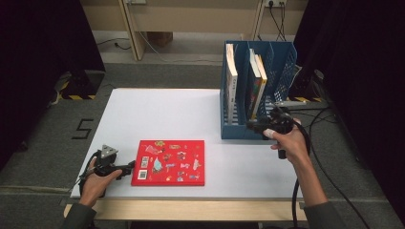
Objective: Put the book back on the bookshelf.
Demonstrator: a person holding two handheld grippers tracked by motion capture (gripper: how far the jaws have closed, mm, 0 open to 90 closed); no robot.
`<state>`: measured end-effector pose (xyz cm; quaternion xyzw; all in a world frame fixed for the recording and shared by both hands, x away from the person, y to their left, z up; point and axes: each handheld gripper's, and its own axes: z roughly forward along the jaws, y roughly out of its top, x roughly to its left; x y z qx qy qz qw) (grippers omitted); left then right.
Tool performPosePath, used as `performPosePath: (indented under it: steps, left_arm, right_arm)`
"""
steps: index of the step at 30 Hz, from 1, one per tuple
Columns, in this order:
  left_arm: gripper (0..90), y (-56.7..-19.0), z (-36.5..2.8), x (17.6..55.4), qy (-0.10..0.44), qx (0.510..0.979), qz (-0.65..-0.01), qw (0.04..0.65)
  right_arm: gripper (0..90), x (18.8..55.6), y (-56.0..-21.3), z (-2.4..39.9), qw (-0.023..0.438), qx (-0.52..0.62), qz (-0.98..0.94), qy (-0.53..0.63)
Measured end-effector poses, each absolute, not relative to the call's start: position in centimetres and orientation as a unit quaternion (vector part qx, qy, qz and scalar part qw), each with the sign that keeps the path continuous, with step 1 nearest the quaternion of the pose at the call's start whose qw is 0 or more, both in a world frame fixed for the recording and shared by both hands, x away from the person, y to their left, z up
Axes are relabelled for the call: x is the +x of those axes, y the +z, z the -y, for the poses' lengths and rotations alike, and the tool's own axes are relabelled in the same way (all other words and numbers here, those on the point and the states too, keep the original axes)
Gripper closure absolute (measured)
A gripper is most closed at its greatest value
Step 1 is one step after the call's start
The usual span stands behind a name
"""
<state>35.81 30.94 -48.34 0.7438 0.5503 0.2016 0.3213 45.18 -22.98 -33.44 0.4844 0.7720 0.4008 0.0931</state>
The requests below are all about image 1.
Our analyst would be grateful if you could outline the person's left hand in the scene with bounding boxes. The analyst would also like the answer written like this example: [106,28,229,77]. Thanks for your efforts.
[79,158,123,208]

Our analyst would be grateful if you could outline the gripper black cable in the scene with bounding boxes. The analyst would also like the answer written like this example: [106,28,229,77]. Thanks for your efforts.
[277,118,312,229]
[76,150,99,198]

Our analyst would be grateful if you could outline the red book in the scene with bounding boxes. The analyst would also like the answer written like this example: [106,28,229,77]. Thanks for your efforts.
[130,139,205,187]

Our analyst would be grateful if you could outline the black striped stand base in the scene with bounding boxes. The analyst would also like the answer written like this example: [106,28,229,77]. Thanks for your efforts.
[57,70,106,101]
[286,65,324,103]

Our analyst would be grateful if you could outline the beige wooden desk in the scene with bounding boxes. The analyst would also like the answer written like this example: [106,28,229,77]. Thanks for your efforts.
[79,0,309,62]

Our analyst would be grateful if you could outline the blue file rack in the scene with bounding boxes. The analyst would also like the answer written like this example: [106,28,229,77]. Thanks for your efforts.
[219,40,299,141]

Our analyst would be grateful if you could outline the yellow book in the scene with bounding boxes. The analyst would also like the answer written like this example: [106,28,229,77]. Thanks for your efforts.
[252,53,268,121]

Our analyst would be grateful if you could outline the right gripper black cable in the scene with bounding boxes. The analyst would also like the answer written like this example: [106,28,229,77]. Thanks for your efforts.
[277,118,312,229]

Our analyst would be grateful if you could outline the black plugged cables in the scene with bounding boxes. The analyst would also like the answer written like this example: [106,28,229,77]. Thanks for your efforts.
[267,1,288,42]

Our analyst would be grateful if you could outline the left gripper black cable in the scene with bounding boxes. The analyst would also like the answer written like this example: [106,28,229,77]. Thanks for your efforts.
[76,150,99,198]

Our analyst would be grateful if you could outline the person's right hand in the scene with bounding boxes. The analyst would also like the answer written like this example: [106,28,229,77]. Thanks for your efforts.
[263,118,311,167]

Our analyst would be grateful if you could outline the white floor cable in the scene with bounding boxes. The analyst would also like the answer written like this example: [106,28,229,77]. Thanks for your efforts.
[137,30,224,64]

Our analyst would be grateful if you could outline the black curtain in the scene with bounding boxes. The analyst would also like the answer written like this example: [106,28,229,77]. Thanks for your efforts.
[0,0,106,168]
[291,0,405,218]

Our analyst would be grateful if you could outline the brown box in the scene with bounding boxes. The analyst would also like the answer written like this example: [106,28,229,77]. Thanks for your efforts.
[146,31,175,48]

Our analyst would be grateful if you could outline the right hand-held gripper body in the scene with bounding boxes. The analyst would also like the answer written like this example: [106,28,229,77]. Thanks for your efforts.
[264,99,308,135]

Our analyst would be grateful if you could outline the long black floor cable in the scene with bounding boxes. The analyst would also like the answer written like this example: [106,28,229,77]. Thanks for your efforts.
[308,106,372,229]

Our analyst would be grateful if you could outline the thin black floor cable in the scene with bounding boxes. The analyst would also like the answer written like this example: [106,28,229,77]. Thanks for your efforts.
[96,37,132,52]

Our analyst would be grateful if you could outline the white picture book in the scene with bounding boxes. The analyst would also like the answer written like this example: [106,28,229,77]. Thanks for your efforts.
[224,43,240,126]

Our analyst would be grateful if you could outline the teal book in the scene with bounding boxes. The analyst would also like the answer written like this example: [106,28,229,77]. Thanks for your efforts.
[247,48,260,120]

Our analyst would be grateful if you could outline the white wall socket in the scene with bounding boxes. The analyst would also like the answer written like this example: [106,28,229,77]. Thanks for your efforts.
[264,0,288,8]

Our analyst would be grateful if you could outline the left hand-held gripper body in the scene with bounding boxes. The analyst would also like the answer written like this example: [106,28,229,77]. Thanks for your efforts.
[92,144,119,177]

